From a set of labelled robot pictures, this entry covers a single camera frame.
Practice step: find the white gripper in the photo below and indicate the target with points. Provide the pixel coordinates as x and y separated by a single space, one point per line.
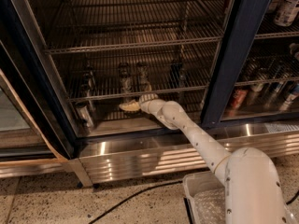
147 104

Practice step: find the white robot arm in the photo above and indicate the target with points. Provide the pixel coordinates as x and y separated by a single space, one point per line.
253 194

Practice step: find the silver can middle rear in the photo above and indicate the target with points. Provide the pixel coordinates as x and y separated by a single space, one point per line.
143 75

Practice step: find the silver can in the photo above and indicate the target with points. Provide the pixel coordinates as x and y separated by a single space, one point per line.
143 75
84 114

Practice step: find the can rear behind 7up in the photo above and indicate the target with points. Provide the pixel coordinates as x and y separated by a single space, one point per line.
124 69

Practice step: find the dark blue can rear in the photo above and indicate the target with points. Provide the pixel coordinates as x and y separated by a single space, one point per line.
177 75

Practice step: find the silver can front left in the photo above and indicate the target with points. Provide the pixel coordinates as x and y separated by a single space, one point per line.
84 114

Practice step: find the red can right compartment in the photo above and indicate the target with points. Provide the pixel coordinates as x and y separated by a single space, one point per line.
236 101

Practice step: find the open glass fridge door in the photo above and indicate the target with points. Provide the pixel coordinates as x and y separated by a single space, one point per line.
25 132

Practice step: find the silver can right compartment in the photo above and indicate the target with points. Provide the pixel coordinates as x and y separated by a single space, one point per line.
254 93

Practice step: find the blue white can far right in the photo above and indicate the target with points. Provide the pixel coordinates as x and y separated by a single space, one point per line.
290 96

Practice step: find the clear plastic bin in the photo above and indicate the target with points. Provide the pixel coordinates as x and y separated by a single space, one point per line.
205 198

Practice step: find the white bottle upper right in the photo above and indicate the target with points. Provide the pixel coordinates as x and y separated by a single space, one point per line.
287 12

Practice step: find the lower wire fridge shelf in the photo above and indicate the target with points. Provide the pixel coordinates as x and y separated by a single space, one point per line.
197 60

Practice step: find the wire fridge shelf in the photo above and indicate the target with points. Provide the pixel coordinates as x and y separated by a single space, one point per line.
98 25
197 60

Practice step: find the upper wire fridge shelf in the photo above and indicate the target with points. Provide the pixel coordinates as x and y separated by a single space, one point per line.
98 25

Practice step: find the dark blue fridge door frame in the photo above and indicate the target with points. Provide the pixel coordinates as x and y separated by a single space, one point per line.
243 24

